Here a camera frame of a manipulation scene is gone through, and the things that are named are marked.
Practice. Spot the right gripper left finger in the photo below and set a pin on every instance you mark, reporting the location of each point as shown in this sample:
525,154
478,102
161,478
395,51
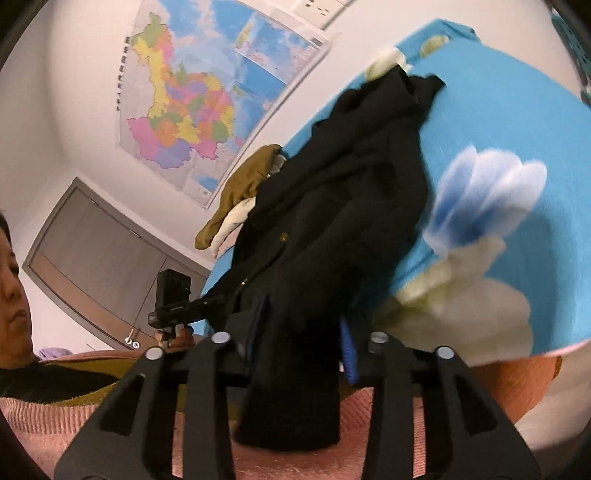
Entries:
169,407

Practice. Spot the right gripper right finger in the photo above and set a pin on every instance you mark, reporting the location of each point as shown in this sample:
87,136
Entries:
467,434

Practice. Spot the black jacket gold buttons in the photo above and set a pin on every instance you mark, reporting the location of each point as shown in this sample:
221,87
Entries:
319,248

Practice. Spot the pink sweater left forearm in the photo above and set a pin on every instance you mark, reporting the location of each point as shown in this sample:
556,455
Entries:
46,430

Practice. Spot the person's left hand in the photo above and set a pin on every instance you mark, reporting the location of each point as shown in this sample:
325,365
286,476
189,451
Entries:
183,339

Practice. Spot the cream white folded garment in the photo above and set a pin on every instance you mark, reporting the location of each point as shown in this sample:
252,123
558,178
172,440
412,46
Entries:
238,214

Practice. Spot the purple garment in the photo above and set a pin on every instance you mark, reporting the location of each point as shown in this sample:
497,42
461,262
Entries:
52,353

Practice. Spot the brown folded garment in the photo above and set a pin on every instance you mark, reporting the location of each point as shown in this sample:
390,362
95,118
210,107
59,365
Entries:
242,184

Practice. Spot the person's head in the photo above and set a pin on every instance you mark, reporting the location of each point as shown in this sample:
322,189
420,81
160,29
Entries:
16,346

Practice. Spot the blue floral bed sheet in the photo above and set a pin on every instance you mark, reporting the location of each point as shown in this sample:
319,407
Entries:
501,265

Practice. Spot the blue perforated plastic basket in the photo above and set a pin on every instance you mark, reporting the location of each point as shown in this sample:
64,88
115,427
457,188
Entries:
576,52

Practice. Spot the colourful wall map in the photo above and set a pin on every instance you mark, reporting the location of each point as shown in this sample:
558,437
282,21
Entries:
199,79

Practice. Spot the white wall socket panel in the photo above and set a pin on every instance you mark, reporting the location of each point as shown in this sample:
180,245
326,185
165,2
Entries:
320,13

